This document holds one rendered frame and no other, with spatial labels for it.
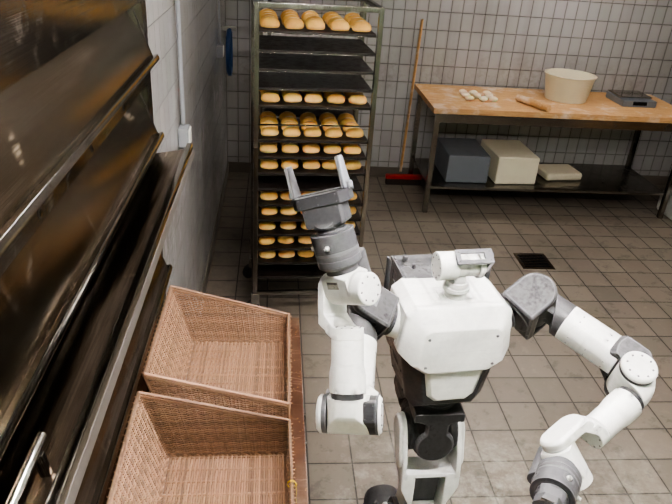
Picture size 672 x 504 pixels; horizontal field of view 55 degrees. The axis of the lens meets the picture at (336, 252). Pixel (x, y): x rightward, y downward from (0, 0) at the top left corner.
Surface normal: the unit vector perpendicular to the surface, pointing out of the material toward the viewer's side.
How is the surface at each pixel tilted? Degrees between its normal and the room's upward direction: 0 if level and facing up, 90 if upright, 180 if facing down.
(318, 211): 83
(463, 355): 90
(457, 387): 90
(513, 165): 90
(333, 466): 0
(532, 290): 35
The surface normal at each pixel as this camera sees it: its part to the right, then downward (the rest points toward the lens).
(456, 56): 0.08, 0.47
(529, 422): 0.07, -0.89
